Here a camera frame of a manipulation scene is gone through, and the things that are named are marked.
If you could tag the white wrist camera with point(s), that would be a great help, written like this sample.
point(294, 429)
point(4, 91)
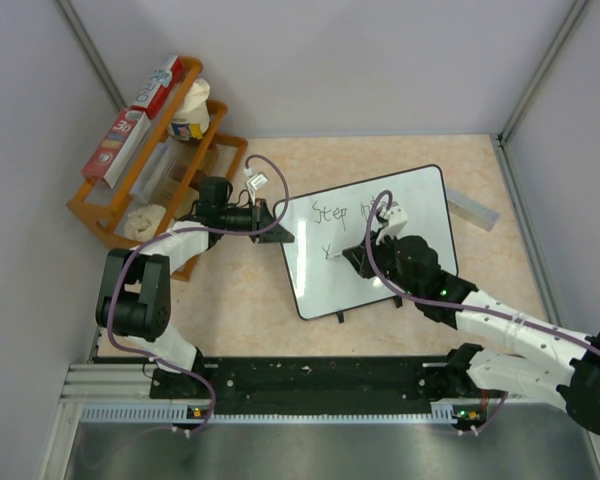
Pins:
point(254, 180)
point(392, 218)

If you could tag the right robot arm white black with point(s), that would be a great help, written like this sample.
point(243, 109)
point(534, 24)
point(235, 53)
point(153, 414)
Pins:
point(557, 366)

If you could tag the grey whiteboard eraser block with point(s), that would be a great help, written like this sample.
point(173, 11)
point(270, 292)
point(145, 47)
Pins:
point(471, 210)

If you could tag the red white wrap box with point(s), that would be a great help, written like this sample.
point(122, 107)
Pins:
point(117, 147)

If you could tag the red white foil box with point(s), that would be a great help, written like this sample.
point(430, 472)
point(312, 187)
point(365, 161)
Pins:
point(158, 86)

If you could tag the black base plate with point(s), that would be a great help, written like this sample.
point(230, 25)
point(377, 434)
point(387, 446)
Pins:
point(333, 385)

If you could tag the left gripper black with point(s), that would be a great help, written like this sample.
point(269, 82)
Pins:
point(261, 219)

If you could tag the clear box of brown items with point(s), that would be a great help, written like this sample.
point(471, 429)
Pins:
point(163, 172)

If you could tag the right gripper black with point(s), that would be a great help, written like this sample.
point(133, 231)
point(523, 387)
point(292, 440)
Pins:
point(363, 266)

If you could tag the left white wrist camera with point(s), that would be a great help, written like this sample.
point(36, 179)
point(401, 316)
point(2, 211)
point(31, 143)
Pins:
point(254, 180)

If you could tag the grey slotted cable duct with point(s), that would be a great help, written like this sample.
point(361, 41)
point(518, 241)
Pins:
point(163, 413)

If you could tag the orange wooden rack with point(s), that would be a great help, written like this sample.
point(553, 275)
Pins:
point(102, 220)

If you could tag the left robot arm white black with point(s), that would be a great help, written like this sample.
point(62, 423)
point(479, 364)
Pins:
point(135, 294)

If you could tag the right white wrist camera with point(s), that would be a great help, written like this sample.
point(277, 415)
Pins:
point(392, 218)

